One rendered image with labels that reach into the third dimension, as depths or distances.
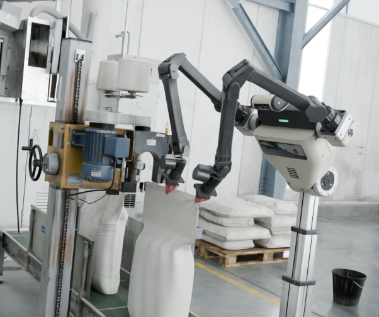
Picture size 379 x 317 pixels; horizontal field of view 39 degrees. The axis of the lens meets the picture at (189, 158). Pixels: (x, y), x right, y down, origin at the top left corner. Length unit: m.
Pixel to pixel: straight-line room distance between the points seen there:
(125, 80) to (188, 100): 5.23
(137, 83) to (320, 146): 0.90
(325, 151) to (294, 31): 6.23
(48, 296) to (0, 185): 2.71
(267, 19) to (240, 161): 2.29
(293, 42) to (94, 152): 6.37
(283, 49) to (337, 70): 1.44
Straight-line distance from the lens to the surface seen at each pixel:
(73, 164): 2.67
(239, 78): 2.03
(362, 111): 10.42
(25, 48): 4.95
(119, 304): 3.04
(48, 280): 2.82
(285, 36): 8.83
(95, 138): 2.51
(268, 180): 8.74
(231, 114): 2.11
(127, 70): 2.57
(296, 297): 2.74
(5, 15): 5.04
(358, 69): 10.30
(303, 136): 2.42
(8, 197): 5.46
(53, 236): 2.76
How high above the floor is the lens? 1.40
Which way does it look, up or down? 4 degrees down
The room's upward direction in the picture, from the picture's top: 6 degrees clockwise
